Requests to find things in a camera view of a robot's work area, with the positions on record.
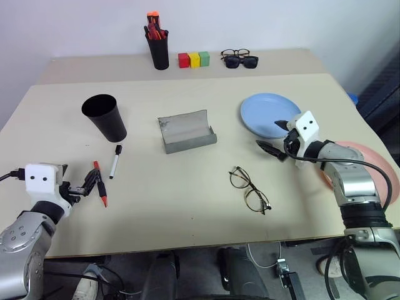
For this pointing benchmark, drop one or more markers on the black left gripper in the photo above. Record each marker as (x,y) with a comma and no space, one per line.
(71,191)

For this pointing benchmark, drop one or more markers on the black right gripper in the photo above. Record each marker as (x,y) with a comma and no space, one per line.
(291,143)

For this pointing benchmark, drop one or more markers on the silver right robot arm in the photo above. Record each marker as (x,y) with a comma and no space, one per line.
(356,184)

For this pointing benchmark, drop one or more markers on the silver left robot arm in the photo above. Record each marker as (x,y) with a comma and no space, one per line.
(18,243)

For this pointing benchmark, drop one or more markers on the red capped black marker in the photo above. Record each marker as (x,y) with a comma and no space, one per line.
(102,190)

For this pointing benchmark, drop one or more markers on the white marker black cap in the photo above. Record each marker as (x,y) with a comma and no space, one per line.
(114,164)

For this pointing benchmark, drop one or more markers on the blue plate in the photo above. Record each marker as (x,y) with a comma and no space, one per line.
(265,109)

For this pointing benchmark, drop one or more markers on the empty black cup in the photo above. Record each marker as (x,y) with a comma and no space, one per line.
(112,128)

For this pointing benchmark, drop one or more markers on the black sunglasses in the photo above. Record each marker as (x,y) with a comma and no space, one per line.
(232,63)

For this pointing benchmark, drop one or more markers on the blue object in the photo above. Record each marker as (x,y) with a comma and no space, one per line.
(354,98)

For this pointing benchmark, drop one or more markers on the grey open glasses case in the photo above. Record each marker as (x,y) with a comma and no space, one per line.
(190,143)

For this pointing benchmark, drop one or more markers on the pink plate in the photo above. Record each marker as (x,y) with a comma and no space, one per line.
(379,165)

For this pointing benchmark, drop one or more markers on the green wooden block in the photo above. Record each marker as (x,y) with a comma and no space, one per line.
(204,58)

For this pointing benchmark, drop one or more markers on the white shoe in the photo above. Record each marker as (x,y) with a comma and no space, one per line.
(86,289)
(331,267)

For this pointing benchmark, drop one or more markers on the black chair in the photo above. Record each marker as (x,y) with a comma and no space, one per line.
(381,100)

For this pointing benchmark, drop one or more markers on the yellow wooden block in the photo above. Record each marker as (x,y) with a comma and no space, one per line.
(194,60)

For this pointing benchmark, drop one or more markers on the dark rounded shape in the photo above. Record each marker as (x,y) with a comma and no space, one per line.
(161,275)
(240,275)

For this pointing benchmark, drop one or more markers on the red wooden block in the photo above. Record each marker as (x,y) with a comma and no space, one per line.
(183,61)

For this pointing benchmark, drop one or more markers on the black pen holder cup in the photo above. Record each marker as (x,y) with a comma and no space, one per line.
(159,56)

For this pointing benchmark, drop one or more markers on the red and black marker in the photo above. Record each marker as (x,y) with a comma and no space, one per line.
(155,33)

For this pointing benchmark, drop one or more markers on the orange capped black marker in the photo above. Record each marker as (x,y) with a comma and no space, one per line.
(153,19)

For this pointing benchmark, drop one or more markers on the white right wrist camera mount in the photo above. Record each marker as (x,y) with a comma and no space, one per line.
(306,125)

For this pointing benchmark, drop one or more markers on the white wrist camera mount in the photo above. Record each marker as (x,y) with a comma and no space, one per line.
(306,125)
(40,184)

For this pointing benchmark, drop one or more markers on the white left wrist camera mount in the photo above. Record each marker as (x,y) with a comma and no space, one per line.
(40,184)

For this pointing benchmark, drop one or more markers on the tortoiseshell thin frame glasses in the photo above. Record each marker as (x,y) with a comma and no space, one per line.
(251,188)

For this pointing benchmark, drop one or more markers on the tortoiseshell thick frame glasses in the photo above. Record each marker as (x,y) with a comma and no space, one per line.
(236,52)

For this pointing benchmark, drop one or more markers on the black metal bracket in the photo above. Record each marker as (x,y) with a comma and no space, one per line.
(289,278)

